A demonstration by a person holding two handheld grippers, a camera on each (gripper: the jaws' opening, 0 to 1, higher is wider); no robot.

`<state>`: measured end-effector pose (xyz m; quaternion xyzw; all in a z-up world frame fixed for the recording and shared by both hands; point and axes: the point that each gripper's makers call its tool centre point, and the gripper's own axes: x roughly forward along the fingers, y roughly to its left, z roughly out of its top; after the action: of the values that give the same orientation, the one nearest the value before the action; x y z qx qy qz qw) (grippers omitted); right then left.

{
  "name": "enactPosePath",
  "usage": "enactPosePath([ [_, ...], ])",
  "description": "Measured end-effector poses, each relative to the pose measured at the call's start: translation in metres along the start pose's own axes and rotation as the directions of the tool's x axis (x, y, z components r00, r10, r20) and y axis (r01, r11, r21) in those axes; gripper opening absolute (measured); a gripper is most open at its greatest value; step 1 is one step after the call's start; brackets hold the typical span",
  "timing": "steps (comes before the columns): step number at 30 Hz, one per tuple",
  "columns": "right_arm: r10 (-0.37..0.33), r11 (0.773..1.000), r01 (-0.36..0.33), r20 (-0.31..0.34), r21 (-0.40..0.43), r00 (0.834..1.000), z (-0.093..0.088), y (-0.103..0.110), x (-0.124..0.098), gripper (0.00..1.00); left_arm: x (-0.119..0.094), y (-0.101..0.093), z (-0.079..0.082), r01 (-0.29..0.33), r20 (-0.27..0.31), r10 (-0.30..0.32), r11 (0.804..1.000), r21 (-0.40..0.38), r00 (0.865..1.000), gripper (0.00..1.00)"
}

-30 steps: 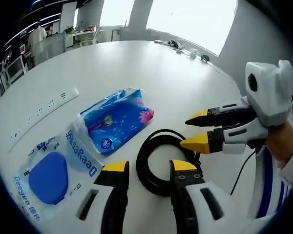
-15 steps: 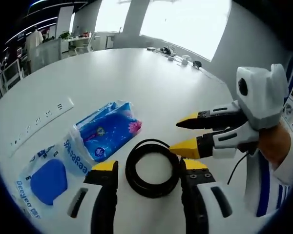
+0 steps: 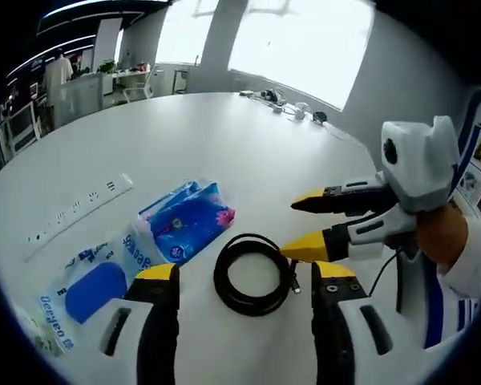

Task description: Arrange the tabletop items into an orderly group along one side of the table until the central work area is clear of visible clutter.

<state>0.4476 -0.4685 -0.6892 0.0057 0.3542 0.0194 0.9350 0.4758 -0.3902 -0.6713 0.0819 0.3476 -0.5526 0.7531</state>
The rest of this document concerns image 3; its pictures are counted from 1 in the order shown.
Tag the white tabletop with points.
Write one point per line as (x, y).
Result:
(244, 160)

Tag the green potted plant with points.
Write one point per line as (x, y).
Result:
(107, 66)

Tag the wall poster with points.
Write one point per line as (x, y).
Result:
(479, 172)

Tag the clear package with blue pad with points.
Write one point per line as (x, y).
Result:
(96, 293)

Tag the white charger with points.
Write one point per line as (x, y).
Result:
(301, 111)

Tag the small black device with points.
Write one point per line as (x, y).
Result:
(320, 116)

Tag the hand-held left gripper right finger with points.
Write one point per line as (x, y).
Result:
(332, 321)

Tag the person's right hand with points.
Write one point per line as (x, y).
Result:
(443, 234)

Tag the blue tissue pack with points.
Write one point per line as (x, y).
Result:
(192, 224)

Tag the white table socket strip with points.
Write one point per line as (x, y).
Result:
(80, 206)

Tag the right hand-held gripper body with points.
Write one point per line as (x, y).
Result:
(421, 164)

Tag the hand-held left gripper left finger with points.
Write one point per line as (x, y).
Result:
(156, 321)

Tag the white office chair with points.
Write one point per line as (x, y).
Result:
(138, 88)

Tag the large window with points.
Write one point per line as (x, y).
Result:
(304, 48)
(184, 36)

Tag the frosted partition panel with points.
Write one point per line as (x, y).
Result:
(82, 98)

